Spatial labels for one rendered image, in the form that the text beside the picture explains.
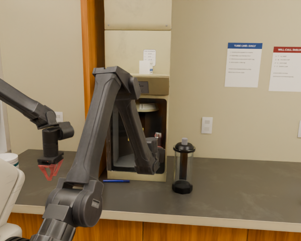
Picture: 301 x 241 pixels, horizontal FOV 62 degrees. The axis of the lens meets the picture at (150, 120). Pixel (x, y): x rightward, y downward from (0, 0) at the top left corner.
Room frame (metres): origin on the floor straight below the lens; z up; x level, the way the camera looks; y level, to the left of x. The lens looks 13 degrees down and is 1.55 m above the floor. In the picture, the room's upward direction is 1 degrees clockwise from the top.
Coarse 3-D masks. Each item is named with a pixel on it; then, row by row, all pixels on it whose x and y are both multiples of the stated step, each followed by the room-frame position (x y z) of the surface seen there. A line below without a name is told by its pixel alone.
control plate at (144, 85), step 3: (138, 81) 1.15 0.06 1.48; (141, 81) 1.15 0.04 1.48; (144, 81) 1.15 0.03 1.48; (147, 81) 1.15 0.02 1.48; (141, 84) 1.16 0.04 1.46; (144, 84) 1.16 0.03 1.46; (147, 84) 1.16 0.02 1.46; (141, 87) 1.18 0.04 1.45; (144, 87) 1.17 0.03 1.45; (147, 87) 1.17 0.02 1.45; (141, 90) 1.19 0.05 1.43; (144, 90) 1.19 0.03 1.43; (147, 90) 1.19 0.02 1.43
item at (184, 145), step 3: (183, 138) 1.15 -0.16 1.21; (186, 138) 1.15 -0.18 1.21; (183, 141) 1.14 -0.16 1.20; (186, 141) 1.14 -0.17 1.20; (177, 144) 1.14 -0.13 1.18; (180, 144) 1.14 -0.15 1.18; (183, 144) 1.14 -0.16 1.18; (186, 144) 1.14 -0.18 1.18; (189, 144) 1.15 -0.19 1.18; (177, 147) 1.13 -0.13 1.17; (180, 147) 1.12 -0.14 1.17; (183, 147) 1.11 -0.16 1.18; (186, 147) 1.11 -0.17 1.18; (189, 147) 1.12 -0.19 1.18; (192, 147) 1.13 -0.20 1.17
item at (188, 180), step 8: (176, 152) 1.13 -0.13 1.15; (192, 152) 1.11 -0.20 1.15; (176, 160) 1.13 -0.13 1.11; (184, 160) 1.11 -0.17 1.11; (192, 160) 1.13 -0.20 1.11; (176, 168) 1.12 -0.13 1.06; (184, 168) 1.11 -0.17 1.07; (192, 168) 1.13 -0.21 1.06; (176, 176) 1.12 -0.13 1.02; (184, 176) 1.11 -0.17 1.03; (176, 184) 1.12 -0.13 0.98; (184, 184) 1.11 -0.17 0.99
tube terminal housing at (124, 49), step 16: (112, 32) 1.25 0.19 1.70; (128, 32) 1.25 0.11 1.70; (144, 32) 1.24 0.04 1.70; (160, 32) 1.23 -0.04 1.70; (112, 48) 1.25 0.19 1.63; (128, 48) 1.25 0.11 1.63; (144, 48) 1.24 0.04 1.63; (160, 48) 1.23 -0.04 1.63; (112, 64) 1.25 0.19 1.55; (128, 64) 1.25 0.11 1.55; (160, 64) 1.23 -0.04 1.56; (144, 96) 1.24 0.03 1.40; (160, 96) 1.23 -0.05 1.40; (112, 176) 1.25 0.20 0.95; (128, 176) 1.25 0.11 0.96; (144, 176) 1.24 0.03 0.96; (160, 176) 1.23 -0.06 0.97
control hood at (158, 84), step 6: (138, 78) 1.14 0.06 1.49; (144, 78) 1.13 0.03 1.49; (150, 78) 1.13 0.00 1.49; (156, 78) 1.13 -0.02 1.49; (162, 78) 1.13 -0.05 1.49; (168, 78) 1.12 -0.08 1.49; (150, 84) 1.16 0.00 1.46; (156, 84) 1.16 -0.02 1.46; (162, 84) 1.15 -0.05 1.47; (168, 84) 1.15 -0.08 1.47; (150, 90) 1.19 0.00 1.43; (156, 90) 1.19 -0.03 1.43; (162, 90) 1.18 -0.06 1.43; (168, 90) 1.19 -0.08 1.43
